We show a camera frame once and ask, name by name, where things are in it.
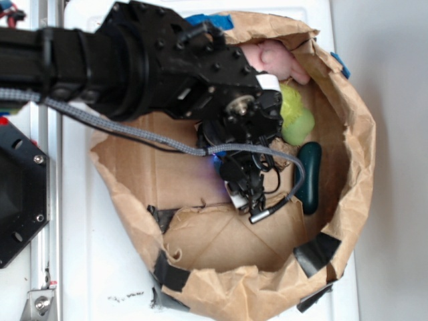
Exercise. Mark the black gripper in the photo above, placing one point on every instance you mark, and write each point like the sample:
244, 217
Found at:
246, 120

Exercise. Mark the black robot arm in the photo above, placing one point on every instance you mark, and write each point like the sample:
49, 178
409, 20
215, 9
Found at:
149, 75

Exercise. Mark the green plush toy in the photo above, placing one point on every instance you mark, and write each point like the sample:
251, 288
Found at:
298, 121

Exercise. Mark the pink plush bunny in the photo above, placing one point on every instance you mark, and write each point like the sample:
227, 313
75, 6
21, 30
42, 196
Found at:
271, 56

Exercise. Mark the dark green oblong case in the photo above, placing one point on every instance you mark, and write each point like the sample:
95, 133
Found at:
310, 155

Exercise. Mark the brown paper bag tray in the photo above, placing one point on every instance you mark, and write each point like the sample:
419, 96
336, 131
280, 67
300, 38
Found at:
202, 251

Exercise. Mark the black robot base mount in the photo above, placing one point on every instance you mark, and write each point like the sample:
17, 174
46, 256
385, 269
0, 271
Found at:
24, 177

